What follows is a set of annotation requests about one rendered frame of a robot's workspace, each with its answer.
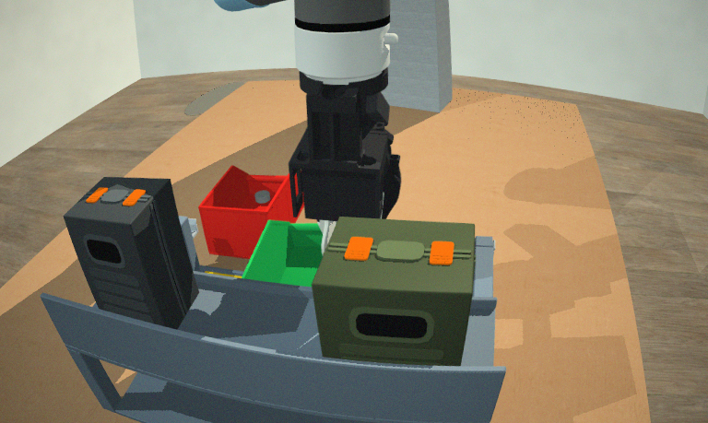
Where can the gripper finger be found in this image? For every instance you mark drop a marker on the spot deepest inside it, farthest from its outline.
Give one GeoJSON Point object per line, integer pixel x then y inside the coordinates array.
{"type": "Point", "coordinates": [327, 227]}
{"type": "Point", "coordinates": [391, 185]}

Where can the red bin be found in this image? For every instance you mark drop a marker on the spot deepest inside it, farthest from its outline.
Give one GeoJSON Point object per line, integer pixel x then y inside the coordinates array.
{"type": "Point", "coordinates": [232, 221]}

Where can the dark grey tool case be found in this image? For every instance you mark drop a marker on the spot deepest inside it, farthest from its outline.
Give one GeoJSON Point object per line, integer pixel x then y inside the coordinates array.
{"type": "Point", "coordinates": [128, 239]}

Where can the green bin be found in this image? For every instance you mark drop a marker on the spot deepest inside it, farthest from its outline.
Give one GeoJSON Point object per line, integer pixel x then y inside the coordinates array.
{"type": "Point", "coordinates": [288, 253]}

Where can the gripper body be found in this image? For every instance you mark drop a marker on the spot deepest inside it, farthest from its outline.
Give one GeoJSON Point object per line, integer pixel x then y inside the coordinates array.
{"type": "Point", "coordinates": [337, 186]}

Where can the olive green tool case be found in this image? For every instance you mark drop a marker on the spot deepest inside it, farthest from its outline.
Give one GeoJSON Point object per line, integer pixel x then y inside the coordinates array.
{"type": "Point", "coordinates": [395, 291]}

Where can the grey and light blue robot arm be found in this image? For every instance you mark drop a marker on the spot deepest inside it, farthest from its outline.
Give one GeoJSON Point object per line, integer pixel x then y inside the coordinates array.
{"type": "Point", "coordinates": [337, 59]}

